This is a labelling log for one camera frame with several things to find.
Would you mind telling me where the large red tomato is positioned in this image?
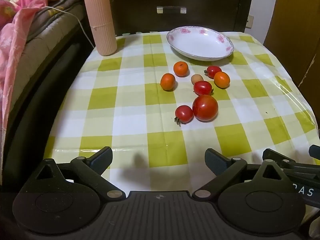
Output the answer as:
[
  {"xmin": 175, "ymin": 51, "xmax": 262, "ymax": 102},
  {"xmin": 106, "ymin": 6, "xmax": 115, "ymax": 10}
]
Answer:
[{"xmin": 192, "ymin": 95, "xmax": 219, "ymax": 122}]

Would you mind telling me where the cherry tomato with stem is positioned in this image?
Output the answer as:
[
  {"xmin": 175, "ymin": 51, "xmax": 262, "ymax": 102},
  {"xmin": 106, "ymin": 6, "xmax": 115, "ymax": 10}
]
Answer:
[{"xmin": 174, "ymin": 105, "xmax": 194, "ymax": 125}]

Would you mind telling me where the small orange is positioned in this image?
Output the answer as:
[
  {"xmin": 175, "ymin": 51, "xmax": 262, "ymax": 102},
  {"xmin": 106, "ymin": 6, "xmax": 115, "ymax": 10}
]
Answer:
[
  {"xmin": 160, "ymin": 73, "xmax": 176, "ymax": 91},
  {"xmin": 173, "ymin": 61, "xmax": 189, "ymax": 77},
  {"xmin": 214, "ymin": 72, "xmax": 231, "ymax": 89}
]

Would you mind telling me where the tan longan fruit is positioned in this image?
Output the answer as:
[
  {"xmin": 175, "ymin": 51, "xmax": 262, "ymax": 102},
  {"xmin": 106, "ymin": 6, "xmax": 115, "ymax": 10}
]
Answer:
[{"xmin": 191, "ymin": 74, "xmax": 203, "ymax": 85}]

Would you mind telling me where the green checkered tablecloth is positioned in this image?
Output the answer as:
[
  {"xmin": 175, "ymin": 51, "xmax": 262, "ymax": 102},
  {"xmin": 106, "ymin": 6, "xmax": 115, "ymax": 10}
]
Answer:
[{"xmin": 43, "ymin": 30, "xmax": 320, "ymax": 195}]

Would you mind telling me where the brown wooden cabinet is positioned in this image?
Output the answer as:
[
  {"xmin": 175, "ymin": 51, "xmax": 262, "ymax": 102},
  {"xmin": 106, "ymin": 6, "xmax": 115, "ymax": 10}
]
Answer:
[{"xmin": 263, "ymin": 0, "xmax": 320, "ymax": 100}]

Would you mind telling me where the white floral porcelain plate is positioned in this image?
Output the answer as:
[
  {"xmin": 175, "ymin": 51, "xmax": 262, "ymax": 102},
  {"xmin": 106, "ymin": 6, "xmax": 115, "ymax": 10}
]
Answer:
[{"xmin": 167, "ymin": 26, "xmax": 234, "ymax": 62}]

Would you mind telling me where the grey mattress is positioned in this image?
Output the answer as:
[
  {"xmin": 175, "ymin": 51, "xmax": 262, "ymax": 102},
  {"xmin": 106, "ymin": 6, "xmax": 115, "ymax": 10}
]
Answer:
[{"xmin": 10, "ymin": 2, "xmax": 86, "ymax": 111}]

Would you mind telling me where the pink ribbed cylinder case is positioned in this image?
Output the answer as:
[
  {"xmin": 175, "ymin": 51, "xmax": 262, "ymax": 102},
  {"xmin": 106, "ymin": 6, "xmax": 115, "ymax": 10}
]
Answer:
[{"xmin": 84, "ymin": 0, "xmax": 117, "ymax": 56}]

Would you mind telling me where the dark wooden nightstand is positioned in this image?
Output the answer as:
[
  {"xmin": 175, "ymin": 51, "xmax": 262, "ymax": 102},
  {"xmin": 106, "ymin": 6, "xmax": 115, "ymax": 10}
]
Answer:
[{"xmin": 110, "ymin": 0, "xmax": 252, "ymax": 36}]

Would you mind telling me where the pink floral blanket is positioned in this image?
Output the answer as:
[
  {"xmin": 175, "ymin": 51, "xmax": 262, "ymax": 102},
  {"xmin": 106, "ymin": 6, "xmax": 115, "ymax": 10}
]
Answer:
[{"xmin": 0, "ymin": 0, "xmax": 58, "ymax": 131}]

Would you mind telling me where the beige wall socket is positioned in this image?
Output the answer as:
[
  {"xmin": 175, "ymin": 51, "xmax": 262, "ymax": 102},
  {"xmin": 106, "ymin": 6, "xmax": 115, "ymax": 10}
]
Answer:
[{"xmin": 246, "ymin": 15, "xmax": 254, "ymax": 29}]

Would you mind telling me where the white charging cable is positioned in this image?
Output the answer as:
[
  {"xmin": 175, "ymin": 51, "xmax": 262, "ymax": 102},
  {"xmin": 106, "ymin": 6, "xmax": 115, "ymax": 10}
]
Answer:
[{"xmin": 42, "ymin": 5, "xmax": 95, "ymax": 49}]

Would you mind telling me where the silver drawer handle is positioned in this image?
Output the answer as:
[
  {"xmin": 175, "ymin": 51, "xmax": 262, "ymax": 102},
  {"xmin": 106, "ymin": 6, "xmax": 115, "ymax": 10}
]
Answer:
[{"xmin": 156, "ymin": 6, "xmax": 187, "ymax": 14}]

